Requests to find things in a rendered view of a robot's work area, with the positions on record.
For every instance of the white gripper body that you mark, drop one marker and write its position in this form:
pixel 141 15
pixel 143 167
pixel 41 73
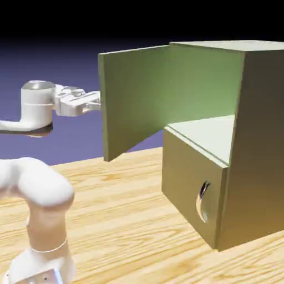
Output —
pixel 70 108

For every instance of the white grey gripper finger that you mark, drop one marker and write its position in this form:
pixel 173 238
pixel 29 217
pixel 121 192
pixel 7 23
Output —
pixel 92 107
pixel 93 95

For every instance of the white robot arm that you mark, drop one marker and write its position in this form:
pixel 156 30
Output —
pixel 36 104

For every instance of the green cabinet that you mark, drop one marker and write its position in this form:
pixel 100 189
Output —
pixel 257 142

